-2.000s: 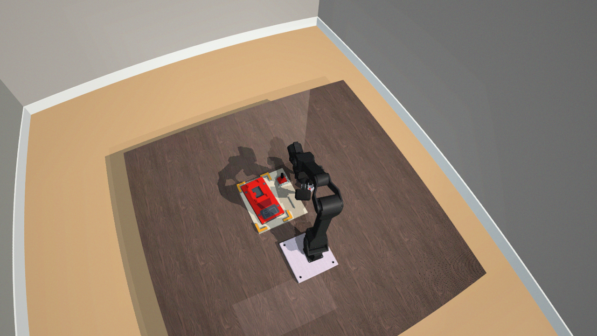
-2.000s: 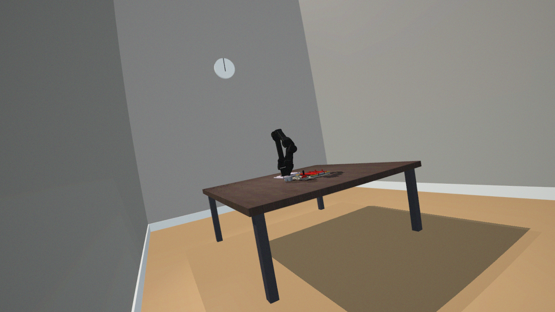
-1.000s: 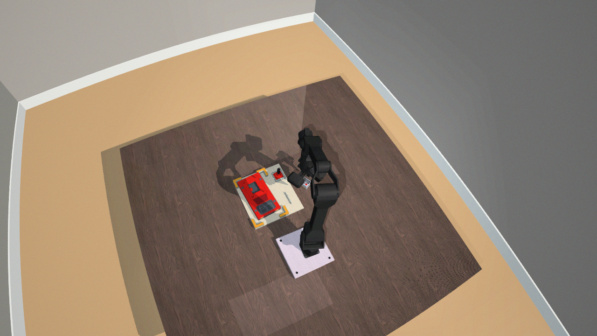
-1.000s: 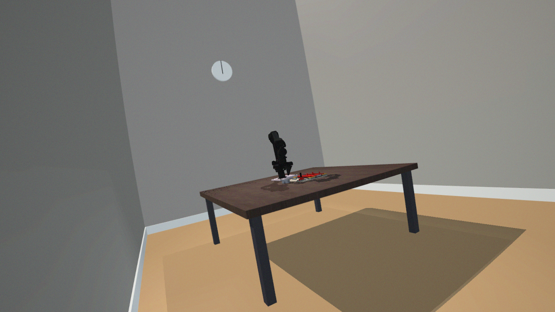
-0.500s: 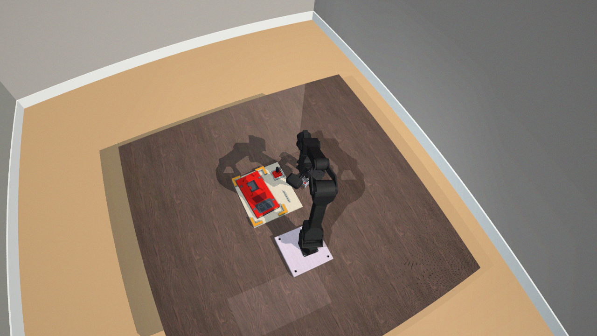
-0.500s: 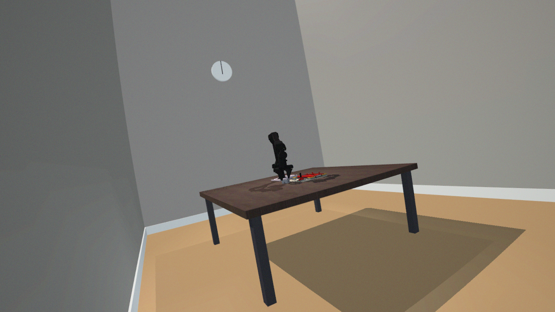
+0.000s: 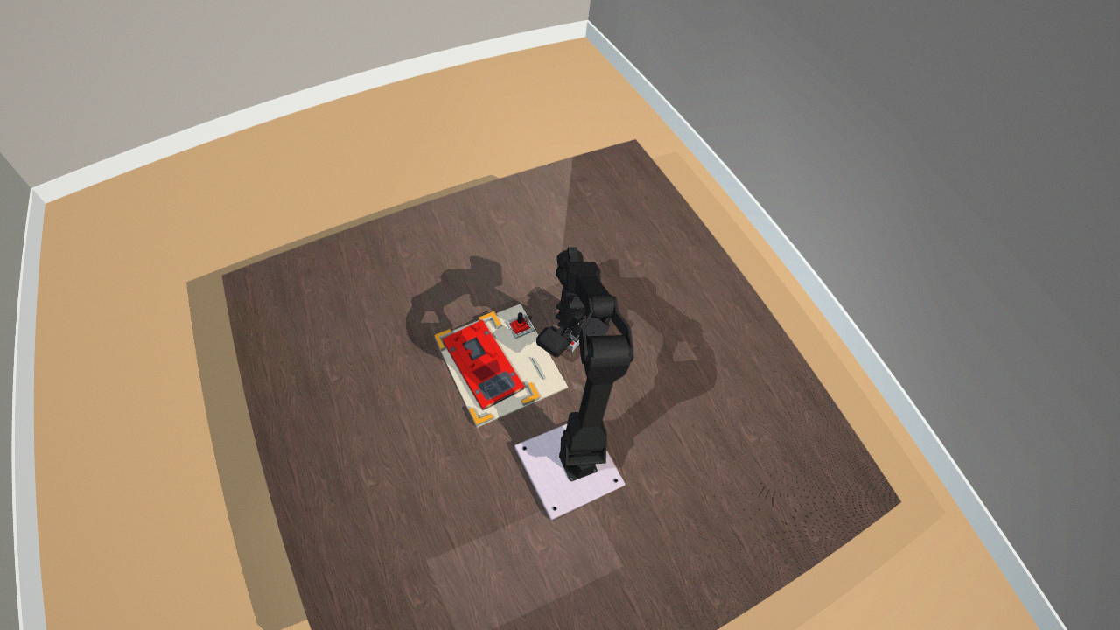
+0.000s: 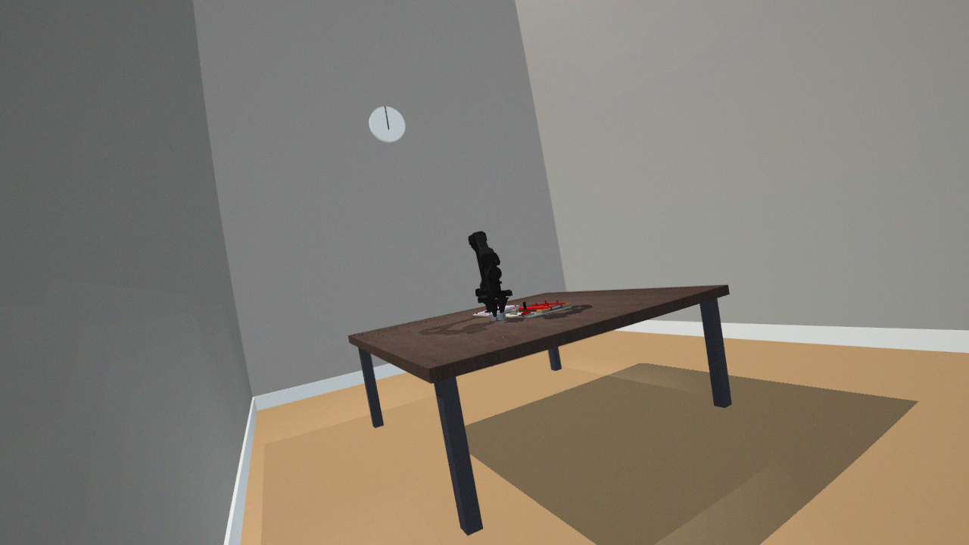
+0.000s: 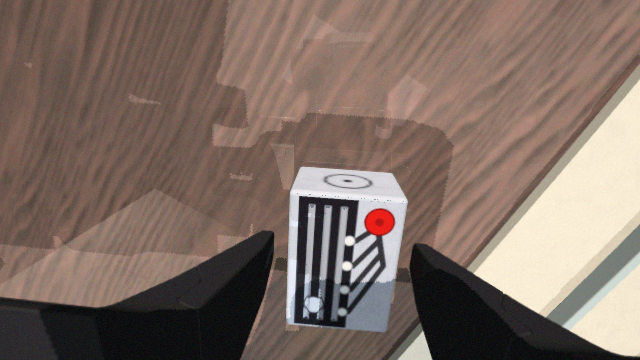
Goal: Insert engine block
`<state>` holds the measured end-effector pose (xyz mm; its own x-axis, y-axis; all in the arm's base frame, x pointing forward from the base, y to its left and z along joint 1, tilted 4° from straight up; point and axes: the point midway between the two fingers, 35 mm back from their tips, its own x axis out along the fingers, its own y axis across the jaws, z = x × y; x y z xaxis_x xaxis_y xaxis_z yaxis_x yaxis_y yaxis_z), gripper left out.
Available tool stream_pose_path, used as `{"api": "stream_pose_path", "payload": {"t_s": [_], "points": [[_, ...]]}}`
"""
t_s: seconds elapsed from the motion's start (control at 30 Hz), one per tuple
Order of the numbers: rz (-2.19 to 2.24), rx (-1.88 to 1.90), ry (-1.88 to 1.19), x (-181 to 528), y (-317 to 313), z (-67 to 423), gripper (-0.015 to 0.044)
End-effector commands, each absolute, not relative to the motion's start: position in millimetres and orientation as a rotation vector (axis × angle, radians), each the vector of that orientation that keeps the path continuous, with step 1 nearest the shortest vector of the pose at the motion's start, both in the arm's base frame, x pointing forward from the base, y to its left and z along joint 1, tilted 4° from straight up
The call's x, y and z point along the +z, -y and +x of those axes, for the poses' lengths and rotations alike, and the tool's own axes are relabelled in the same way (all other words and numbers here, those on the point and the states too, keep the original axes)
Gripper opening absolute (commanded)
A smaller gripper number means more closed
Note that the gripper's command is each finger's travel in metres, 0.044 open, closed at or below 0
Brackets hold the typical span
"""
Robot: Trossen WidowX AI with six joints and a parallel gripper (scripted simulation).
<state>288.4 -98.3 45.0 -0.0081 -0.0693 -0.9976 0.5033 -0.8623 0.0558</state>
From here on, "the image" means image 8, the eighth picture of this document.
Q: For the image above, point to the cream flat rectangular slab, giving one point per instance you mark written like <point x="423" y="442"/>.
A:
<point x="516" y="314"/>

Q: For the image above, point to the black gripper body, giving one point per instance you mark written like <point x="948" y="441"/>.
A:
<point x="494" y="291"/>

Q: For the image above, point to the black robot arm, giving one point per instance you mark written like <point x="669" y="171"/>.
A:
<point x="487" y="261"/>

